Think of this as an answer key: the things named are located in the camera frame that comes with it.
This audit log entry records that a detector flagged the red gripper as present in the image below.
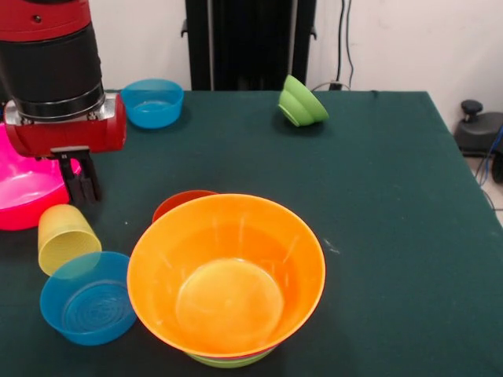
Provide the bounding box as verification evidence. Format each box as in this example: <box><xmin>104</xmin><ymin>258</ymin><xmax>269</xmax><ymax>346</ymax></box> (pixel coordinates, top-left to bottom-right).
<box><xmin>3</xmin><ymin>93</ymin><xmax>128</xmax><ymax>207</ymax></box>

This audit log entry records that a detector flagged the pink plastic bowl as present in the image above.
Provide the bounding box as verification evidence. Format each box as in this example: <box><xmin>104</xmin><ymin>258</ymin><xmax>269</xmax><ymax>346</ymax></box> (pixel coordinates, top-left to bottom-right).
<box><xmin>0</xmin><ymin>121</ymin><xmax>83</xmax><ymax>232</ymax></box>
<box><xmin>0</xmin><ymin>121</ymin><xmax>83</xmax><ymax>211</ymax></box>

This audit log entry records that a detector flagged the yellow plastic cup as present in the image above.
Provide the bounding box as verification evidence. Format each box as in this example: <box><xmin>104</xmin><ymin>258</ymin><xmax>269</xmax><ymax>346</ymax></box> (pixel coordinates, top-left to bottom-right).
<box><xmin>37</xmin><ymin>203</ymin><xmax>103</xmax><ymax>278</ymax></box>

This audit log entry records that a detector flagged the blue plastic bowl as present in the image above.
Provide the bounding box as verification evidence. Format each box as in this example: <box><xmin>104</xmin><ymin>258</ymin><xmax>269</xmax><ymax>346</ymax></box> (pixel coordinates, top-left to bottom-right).
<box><xmin>39</xmin><ymin>251</ymin><xmax>138</xmax><ymax>346</ymax></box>
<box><xmin>120</xmin><ymin>78</ymin><xmax>185</xmax><ymax>130</ymax></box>

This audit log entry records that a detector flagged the orange plastic bowl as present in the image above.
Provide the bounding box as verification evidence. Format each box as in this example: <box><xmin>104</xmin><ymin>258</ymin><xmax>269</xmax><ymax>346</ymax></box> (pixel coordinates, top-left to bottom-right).
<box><xmin>126</xmin><ymin>192</ymin><xmax>327</xmax><ymax>358</ymax></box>

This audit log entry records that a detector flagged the small green plastic bowl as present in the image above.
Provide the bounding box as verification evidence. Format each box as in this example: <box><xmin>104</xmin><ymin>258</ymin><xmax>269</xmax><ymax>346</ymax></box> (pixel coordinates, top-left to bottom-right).
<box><xmin>277</xmin><ymin>74</ymin><xmax>330</xmax><ymax>128</ymax></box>

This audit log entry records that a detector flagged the red plastic bowl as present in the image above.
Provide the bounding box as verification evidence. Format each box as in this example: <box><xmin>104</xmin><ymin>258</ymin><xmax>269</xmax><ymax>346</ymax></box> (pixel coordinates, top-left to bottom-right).
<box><xmin>152</xmin><ymin>189</ymin><xmax>219</xmax><ymax>223</ymax></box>

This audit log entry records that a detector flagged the large green plastic bowl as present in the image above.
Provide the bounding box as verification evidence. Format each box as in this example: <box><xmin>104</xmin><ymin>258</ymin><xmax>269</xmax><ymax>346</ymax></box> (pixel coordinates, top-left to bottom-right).
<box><xmin>187</xmin><ymin>347</ymin><xmax>276</xmax><ymax>369</ymax></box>

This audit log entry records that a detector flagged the dark green table cloth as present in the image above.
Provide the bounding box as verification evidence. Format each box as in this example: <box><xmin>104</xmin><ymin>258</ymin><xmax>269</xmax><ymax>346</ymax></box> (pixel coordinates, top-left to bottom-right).
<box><xmin>0</xmin><ymin>89</ymin><xmax>503</xmax><ymax>377</ymax></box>

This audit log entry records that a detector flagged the black stand base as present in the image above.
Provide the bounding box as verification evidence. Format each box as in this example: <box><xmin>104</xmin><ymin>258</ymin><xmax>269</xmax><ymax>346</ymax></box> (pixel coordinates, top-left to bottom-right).
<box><xmin>454</xmin><ymin>99</ymin><xmax>503</xmax><ymax>158</ymax></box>

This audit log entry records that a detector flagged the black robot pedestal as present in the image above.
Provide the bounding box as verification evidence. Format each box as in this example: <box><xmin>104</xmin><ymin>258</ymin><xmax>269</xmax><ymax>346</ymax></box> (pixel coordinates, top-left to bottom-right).
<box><xmin>181</xmin><ymin>0</ymin><xmax>318</xmax><ymax>92</ymax></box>

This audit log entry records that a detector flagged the black wall cable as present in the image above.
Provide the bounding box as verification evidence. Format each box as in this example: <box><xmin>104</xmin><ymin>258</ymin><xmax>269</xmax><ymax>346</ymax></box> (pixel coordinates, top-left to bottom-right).
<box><xmin>336</xmin><ymin>0</ymin><xmax>357</xmax><ymax>90</ymax></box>

